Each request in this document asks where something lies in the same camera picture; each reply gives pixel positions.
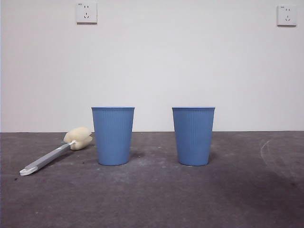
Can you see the white wall socket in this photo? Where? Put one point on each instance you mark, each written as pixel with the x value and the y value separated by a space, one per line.
pixel 86 13
pixel 287 16

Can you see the blue ribbed plastic cup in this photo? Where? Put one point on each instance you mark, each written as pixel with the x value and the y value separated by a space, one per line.
pixel 193 137
pixel 112 137

